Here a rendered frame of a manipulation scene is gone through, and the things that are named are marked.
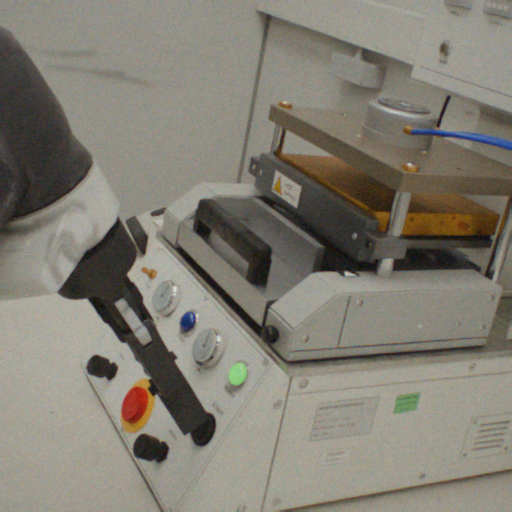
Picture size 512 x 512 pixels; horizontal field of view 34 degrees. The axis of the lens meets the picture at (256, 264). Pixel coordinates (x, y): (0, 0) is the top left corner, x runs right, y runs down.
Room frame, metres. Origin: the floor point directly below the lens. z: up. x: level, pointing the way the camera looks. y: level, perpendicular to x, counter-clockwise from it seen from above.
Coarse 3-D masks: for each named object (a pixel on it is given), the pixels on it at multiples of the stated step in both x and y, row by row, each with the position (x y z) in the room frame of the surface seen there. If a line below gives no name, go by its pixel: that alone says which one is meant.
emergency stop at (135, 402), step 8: (128, 392) 0.80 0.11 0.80; (136, 392) 0.79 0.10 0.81; (144, 392) 0.79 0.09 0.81; (128, 400) 0.79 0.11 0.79; (136, 400) 0.78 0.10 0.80; (144, 400) 0.78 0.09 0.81; (128, 408) 0.78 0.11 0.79; (136, 408) 0.77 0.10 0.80; (144, 408) 0.77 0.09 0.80; (128, 416) 0.77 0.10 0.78; (136, 416) 0.77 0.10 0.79
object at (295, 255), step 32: (192, 224) 0.91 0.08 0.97; (256, 224) 0.91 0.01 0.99; (288, 224) 0.85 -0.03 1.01; (192, 256) 0.88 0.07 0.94; (224, 256) 0.82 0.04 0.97; (288, 256) 0.84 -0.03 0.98; (320, 256) 0.80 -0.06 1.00; (224, 288) 0.80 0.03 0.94; (256, 288) 0.75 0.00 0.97; (288, 288) 0.77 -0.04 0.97; (256, 320) 0.74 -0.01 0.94
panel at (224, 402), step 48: (144, 288) 0.91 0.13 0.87; (192, 288) 0.85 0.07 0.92; (192, 336) 0.80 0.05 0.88; (240, 336) 0.75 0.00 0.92; (96, 384) 0.87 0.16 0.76; (144, 384) 0.80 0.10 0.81; (192, 384) 0.75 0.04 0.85; (240, 384) 0.70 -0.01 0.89; (144, 432) 0.76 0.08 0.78; (192, 480) 0.67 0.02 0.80
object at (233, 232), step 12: (204, 204) 0.87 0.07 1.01; (216, 204) 0.87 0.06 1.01; (204, 216) 0.87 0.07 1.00; (216, 216) 0.84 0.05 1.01; (228, 216) 0.84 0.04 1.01; (192, 228) 0.89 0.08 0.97; (204, 228) 0.88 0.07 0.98; (216, 228) 0.84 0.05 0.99; (228, 228) 0.82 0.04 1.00; (240, 228) 0.81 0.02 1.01; (228, 240) 0.81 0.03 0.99; (240, 240) 0.79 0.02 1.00; (252, 240) 0.78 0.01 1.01; (240, 252) 0.79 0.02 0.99; (252, 252) 0.77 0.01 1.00; (264, 252) 0.76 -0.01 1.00; (252, 264) 0.76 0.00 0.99; (264, 264) 0.77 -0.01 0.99; (252, 276) 0.76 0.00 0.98; (264, 276) 0.77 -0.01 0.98
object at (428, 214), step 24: (312, 168) 0.92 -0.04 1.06; (336, 168) 0.95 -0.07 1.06; (336, 192) 0.85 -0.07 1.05; (360, 192) 0.86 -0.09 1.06; (384, 192) 0.88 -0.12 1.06; (384, 216) 0.80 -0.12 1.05; (408, 216) 0.82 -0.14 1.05; (432, 216) 0.83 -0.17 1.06; (456, 216) 0.85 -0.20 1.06; (480, 216) 0.87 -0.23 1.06; (432, 240) 0.84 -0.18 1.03; (456, 240) 0.85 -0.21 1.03; (480, 240) 0.87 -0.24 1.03
